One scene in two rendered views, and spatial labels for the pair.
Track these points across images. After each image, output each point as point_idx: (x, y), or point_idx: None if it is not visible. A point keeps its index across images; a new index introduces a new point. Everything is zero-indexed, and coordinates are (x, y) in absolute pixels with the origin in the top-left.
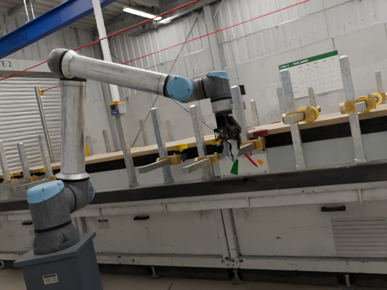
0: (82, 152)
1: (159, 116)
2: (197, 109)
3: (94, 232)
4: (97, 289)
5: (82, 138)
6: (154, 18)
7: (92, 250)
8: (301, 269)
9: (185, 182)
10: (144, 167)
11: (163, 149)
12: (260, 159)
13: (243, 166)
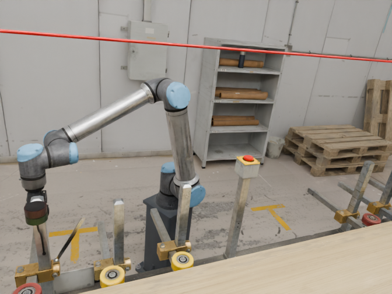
0: (174, 164)
1: (181, 197)
2: (113, 207)
3: (168, 217)
4: (158, 240)
5: (172, 154)
6: (185, 46)
7: (164, 222)
8: None
9: (149, 273)
10: (151, 210)
11: (175, 233)
12: None
13: (55, 284)
